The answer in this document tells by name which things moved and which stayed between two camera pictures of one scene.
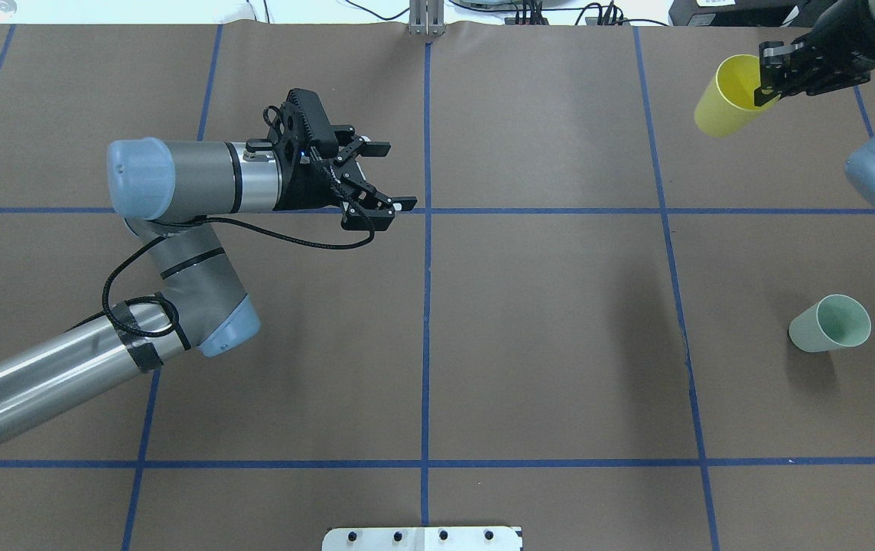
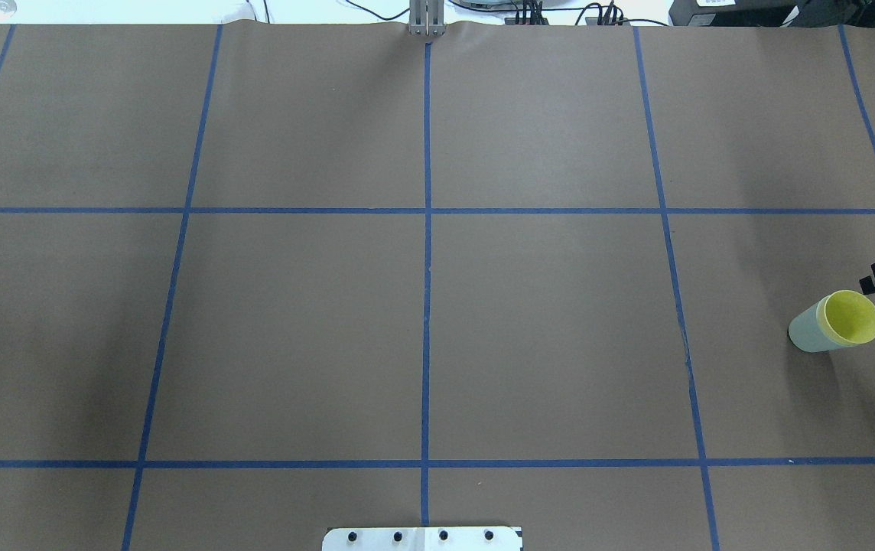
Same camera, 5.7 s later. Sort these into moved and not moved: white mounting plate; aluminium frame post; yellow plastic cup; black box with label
Moved: yellow plastic cup
Not moved: aluminium frame post; white mounting plate; black box with label
